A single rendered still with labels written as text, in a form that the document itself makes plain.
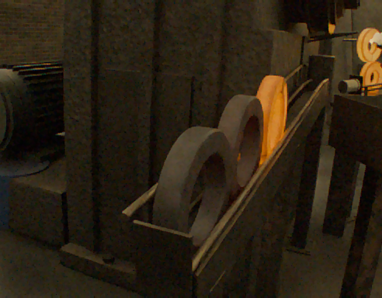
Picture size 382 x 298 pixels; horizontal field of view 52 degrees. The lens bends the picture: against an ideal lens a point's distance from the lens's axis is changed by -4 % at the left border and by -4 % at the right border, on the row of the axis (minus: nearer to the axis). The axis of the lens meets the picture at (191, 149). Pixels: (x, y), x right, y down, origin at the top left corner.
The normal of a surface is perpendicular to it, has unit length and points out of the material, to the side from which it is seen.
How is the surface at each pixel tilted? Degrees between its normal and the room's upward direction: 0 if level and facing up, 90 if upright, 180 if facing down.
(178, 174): 53
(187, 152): 36
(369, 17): 90
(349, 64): 90
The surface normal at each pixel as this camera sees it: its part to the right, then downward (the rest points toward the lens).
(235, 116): -0.23, -0.58
